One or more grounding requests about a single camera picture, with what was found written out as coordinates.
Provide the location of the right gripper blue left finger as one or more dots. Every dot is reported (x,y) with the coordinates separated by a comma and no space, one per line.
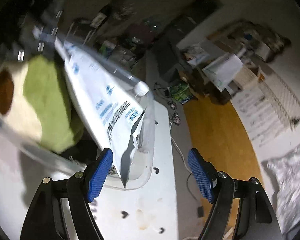
(45,218)

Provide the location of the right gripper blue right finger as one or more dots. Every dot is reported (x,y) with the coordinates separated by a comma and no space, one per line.
(256,217)

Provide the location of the green avocado plush toy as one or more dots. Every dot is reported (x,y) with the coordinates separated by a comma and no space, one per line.
(35,104)

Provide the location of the white blue printed package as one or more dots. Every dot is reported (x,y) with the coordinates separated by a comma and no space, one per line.
(113,117)

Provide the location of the black power adapter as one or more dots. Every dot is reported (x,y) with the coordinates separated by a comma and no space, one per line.
(200,212)

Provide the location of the silver foil sheet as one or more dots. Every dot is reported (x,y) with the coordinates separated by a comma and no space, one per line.
(284,172)

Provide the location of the clear plastic storage bin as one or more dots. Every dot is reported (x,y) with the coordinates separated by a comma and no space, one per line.
(142,162)

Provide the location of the white shopping bag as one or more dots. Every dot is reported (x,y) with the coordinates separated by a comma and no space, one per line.
(223,70)

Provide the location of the large clear water bottle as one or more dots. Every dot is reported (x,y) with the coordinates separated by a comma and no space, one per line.
(141,89)

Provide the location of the macrame wall hanging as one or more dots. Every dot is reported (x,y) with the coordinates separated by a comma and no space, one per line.
(267,109)

